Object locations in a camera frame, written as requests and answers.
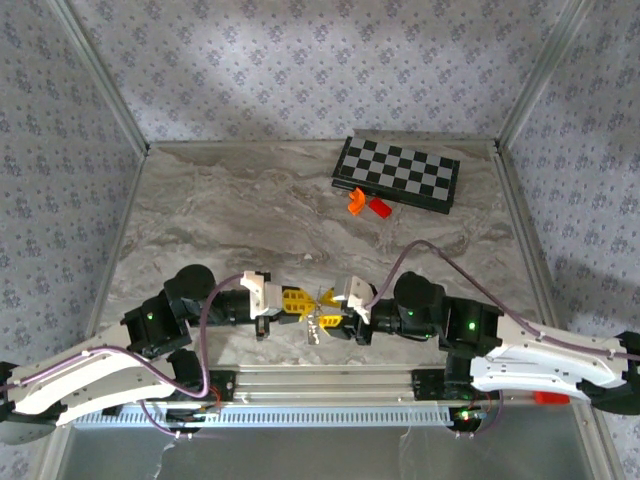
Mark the large red rectangular block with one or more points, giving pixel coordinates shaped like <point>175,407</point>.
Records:
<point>552,398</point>

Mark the black and grey chessboard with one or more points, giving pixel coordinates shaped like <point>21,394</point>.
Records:
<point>400,167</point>

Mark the aluminium frame post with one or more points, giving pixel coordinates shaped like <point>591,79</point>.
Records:
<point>100,75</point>
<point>545,75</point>

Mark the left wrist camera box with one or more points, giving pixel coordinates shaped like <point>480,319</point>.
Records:
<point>262,295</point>

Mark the orange curved plastic block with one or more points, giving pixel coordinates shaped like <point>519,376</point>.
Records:
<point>356,202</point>

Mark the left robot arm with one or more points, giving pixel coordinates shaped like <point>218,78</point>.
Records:
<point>75,385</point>

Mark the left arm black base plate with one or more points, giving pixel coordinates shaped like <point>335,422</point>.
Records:
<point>225,385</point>

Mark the aluminium frame back rail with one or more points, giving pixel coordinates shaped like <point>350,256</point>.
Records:
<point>250,143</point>

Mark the small controller circuit board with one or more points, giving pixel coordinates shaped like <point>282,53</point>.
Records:
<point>187,416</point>
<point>467,417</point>

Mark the aluminium mounting rail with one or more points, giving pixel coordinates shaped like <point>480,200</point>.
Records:
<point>325,385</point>

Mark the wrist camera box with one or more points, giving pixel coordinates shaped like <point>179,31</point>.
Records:
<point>262,295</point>
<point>357,292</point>

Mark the aluminium frame side rail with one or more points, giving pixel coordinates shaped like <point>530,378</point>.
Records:
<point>127,220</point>
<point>520,220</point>

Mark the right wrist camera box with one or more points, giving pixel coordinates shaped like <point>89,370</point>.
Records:
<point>357,292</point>

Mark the small red rectangular block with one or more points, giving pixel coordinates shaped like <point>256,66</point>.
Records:
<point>381,207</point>

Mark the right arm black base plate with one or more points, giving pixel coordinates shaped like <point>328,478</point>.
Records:
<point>425,385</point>

